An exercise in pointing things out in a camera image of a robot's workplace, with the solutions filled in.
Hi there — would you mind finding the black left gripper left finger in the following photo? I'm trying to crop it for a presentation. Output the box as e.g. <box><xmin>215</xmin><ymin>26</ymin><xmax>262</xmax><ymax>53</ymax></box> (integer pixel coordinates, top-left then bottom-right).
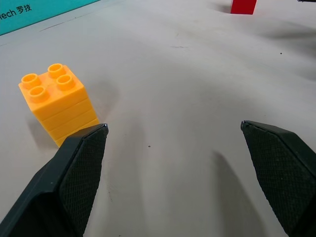
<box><xmin>0</xmin><ymin>123</ymin><xmax>109</xmax><ymax>237</ymax></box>

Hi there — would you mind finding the red toy building block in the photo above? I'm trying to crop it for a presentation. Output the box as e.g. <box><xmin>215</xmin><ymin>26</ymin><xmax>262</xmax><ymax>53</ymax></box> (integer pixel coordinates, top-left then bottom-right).
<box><xmin>231</xmin><ymin>0</ymin><xmax>257</xmax><ymax>15</ymax></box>

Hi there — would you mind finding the teal printed box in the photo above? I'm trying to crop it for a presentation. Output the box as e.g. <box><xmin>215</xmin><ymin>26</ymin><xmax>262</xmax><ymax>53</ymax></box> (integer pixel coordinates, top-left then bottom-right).
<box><xmin>0</xmin><ymin>0</ymin><xmax>102</xmax><ymax>37</ymax></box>

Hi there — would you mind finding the yellow toy brick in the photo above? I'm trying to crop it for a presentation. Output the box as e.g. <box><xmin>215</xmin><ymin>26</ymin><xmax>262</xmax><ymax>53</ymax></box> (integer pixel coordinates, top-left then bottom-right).
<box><xmin>18</xmin><ymin>63</ymin><xmax>100</xmax><ymax>148</ymax></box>

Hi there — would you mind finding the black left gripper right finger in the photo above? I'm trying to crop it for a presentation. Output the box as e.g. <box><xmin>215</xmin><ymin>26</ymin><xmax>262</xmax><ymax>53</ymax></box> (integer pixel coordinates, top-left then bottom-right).
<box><xmin>240</xmin><ymin>120</ymin><xmax>316</xmax><ymax>237</ymax></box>

